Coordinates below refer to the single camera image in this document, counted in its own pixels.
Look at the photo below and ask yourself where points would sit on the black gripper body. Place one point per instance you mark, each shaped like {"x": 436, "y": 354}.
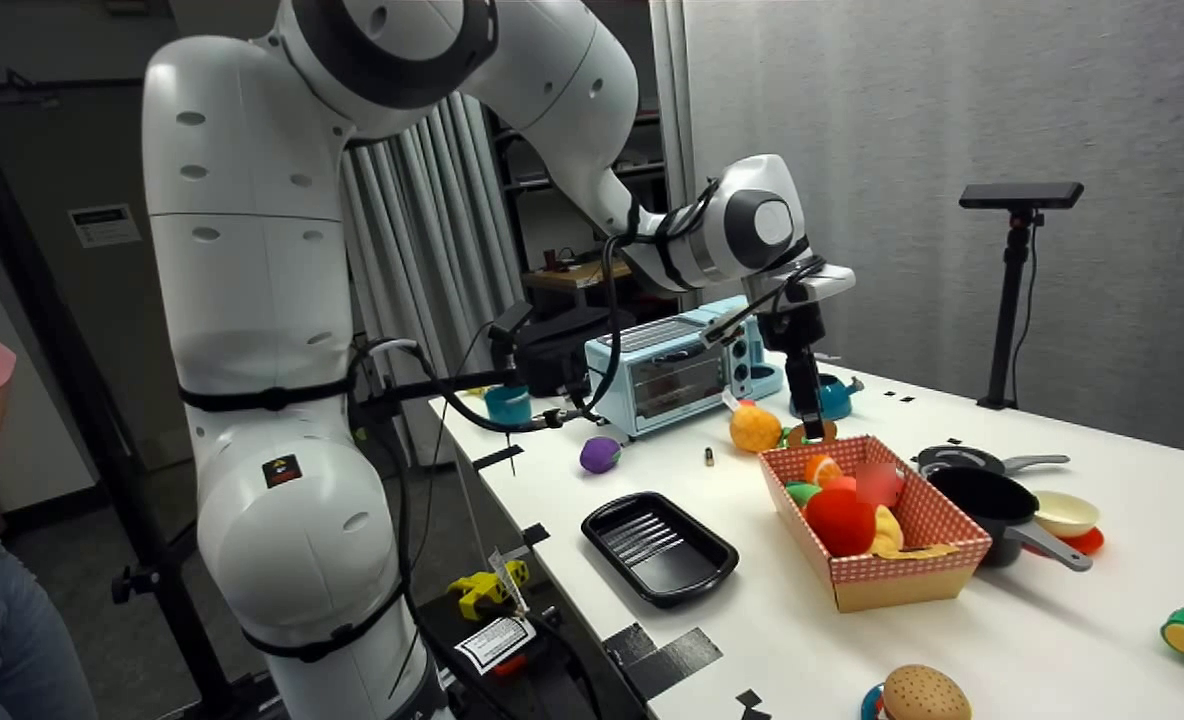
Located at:
{"x": 794, "y": 334}

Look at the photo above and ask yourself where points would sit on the red apple plush toy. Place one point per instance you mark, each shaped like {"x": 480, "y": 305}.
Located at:
{"x": 841, "y": 522}

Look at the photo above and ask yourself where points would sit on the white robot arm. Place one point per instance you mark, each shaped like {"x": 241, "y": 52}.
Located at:
{"x": 245, "y": 197}

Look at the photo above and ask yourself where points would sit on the yellow-orange plush fruit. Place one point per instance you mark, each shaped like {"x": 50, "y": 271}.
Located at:
{"x": 755, "y": 430}

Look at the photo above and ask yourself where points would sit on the orange slice plush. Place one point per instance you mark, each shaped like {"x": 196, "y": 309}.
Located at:
{"x": 823, "y": 469}

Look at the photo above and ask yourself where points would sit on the green plush fruit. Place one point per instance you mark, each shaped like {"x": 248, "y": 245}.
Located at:
{"x": 802, "y": 495}

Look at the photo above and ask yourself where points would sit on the pink red plush toy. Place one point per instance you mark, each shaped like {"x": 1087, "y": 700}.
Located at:
{"x": 885, "y": 485}

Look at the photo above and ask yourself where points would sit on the purple plush toy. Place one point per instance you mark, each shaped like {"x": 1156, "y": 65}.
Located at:
{"x": 601, "y": 454}

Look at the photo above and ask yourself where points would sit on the yellow banana plush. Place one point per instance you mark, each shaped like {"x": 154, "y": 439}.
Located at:
{"x": 889, "y": 533}

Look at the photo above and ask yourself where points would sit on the teal toy kettle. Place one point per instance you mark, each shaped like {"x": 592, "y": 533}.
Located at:
{"x": 839, "y": 399}

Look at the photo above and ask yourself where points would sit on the light blue toy oven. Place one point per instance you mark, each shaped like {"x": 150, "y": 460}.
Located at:
{"x": 683, "y": 364}

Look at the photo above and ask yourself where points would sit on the black grill tray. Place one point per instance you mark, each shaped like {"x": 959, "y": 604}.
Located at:
{"x": 666, "y": 555}

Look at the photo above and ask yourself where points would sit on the black frying pan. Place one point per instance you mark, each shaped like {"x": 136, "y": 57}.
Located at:
{"x": 1005, "y": 514}

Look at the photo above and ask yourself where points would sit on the teal cup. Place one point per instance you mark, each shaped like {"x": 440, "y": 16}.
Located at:
{"x": 511, "y": 407}

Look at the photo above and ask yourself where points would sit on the cream toy bowl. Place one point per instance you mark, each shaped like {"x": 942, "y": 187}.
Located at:
{"x": 1065, "y": 514}

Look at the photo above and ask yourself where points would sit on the blue toy plate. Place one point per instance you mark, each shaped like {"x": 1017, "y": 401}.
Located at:
{"x": 875, "y": 700}

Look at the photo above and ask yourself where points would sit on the toy hamburger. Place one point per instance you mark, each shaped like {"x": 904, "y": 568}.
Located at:
{"x": 923, "y": 692}

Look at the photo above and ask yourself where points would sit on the yellow clamp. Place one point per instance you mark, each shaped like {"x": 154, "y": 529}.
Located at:
{"x": 484, "y": 590}

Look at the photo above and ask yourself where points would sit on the grey pan with handle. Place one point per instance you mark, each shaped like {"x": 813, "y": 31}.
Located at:
{"x": 985, "y": 460}

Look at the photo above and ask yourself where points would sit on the black camera stand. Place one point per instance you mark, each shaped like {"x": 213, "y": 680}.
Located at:
{"x": 1025, "y": 219}

